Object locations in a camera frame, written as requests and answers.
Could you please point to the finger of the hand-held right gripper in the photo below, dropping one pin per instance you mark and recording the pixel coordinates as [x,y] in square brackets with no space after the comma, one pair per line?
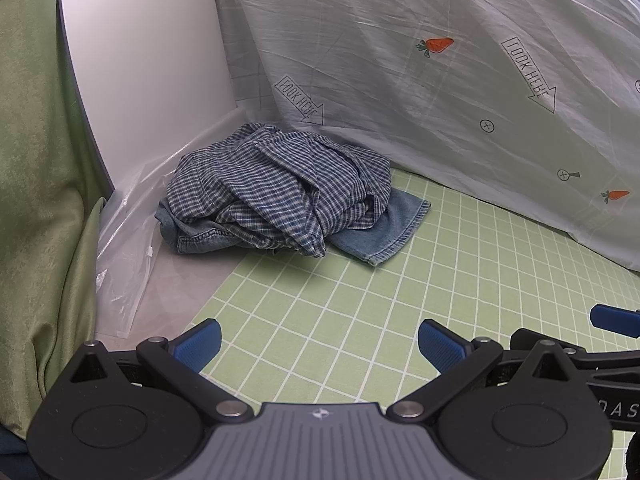
[615,321]
[522,338]

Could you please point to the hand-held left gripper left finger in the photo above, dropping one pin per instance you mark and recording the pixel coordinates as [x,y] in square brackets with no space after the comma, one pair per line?
[197,342]

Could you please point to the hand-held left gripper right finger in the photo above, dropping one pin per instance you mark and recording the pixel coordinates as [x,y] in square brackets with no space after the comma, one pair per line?
[440,342]

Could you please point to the blue plaid shirt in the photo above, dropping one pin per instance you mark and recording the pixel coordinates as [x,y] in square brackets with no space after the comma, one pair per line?
[280,185]

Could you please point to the green grid mat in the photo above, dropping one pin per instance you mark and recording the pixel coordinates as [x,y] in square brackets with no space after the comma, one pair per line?
[350,300]

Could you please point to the clear plastic bag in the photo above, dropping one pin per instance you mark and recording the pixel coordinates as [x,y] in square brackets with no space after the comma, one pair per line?
[125,260]

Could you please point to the blue denim jeans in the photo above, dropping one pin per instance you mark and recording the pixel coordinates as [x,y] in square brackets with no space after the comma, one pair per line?
[385,230]

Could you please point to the green curtain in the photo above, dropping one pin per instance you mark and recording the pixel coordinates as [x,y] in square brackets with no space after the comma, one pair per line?
[35,160]

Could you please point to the white carrot print sheet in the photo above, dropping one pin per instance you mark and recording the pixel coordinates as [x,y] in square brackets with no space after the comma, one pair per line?
[400,60]

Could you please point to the white board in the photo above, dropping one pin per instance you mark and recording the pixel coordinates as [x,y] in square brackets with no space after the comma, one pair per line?
[150,60]

